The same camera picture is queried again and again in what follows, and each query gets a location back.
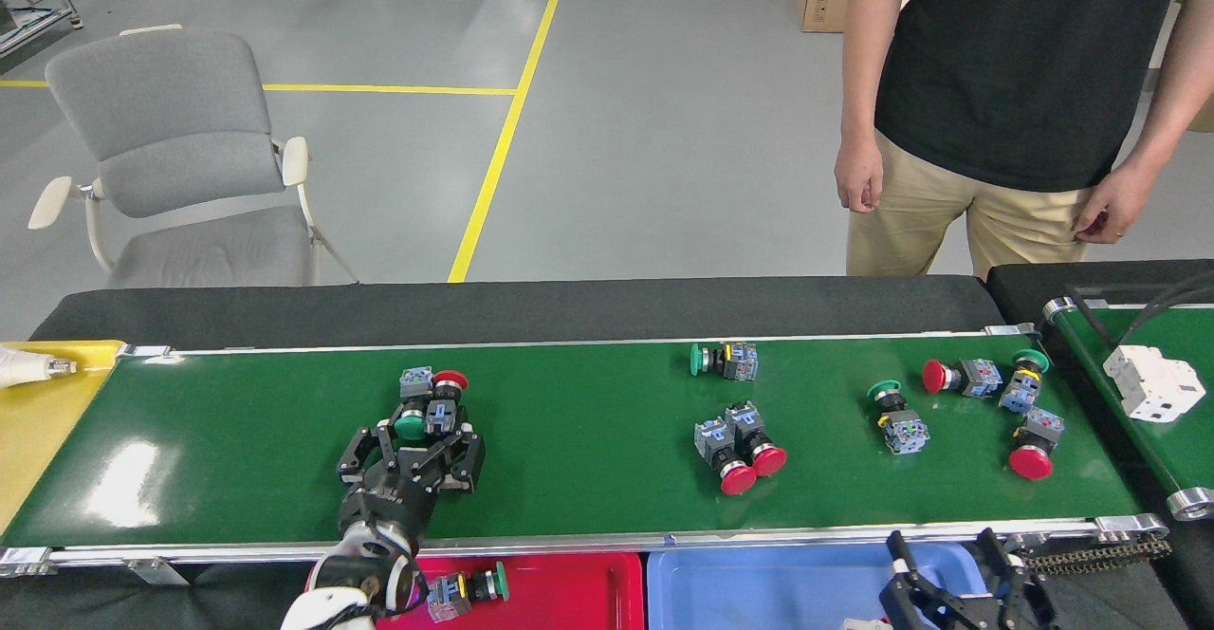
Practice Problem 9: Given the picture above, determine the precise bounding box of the metal frame rack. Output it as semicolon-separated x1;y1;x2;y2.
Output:
0;0;84;57

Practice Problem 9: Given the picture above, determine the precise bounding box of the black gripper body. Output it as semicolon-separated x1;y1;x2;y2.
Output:
339;464;442;541

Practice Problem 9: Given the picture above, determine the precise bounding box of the long green conveyor belt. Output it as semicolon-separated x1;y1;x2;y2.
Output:
0;324;1172;579

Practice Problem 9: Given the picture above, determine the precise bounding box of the white light bulb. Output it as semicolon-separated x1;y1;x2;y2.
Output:
0;346;79;389

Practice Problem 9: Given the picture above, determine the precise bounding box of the short black padded base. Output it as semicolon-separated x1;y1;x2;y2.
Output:
986;260;1214;313

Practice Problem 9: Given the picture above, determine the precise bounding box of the red plastic bin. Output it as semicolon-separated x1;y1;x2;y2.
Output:
377;552;646;630

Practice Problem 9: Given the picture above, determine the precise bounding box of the person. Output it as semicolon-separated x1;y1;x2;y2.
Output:
835;0;1214;280

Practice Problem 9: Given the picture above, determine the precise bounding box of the grey office chair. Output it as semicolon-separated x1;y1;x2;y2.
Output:
28;25;359;289

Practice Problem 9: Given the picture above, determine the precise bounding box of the yellow plastic tray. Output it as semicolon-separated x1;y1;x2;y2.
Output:
0;340;127;536

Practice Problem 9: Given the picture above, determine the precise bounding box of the green push button switch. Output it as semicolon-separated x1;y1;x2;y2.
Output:
427;562;510;623
868;380;931;456
998;349;1051;416
393;367;435;442
690;343;759;382

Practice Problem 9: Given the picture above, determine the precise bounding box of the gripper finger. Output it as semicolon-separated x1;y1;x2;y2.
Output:
417;421;487;496
977;528;1060;630
879;530;961;630
337;421;411;493

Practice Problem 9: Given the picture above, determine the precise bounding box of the person's right hand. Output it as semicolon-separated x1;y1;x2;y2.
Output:
835;141;885;214

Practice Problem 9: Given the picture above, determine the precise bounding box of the black guide frame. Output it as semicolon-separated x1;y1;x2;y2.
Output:
1067;274;1214;351

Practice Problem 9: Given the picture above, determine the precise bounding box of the person's left hand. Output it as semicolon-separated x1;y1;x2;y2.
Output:
1074;163;1153;245

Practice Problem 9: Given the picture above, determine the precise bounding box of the green feeder conveyor belt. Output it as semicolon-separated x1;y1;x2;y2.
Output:
1041;296;1214;522

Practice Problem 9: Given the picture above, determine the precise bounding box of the long black padded base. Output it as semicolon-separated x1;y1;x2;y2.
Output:
30;274;1006;354

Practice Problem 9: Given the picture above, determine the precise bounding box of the black drive chain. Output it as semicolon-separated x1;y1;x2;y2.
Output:
1024;533;1172;576

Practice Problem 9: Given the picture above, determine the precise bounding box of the blue plastic bin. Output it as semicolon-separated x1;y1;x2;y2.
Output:
647;545;987;630

